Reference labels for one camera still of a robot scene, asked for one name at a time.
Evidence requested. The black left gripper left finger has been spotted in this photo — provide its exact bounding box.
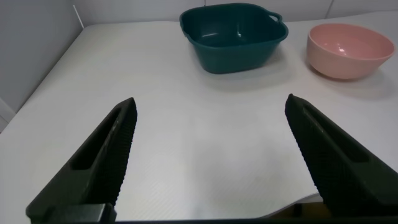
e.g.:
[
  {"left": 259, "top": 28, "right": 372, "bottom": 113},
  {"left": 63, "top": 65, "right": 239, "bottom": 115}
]
[{"left": 25, "top": 97, "right": 138, "bottom": 223}]

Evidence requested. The pink round bowl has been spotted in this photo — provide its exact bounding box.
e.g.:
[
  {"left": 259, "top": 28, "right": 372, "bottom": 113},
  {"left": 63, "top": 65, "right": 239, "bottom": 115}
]
[{"left": 306, "top": 22, "right": 396, "bottom": 80}]

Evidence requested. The dark green plastic basin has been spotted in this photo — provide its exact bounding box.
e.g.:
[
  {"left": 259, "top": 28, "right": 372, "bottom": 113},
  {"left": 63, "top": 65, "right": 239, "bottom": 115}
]
[{"left": 179, "top": 2, "right": 289, "bottom": 75}]

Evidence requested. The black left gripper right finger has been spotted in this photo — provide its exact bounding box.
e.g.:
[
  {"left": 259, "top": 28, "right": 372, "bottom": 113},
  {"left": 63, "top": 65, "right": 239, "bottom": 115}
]
[{"left": 284, "top": 93, "right": 398, "bottom": 217}]

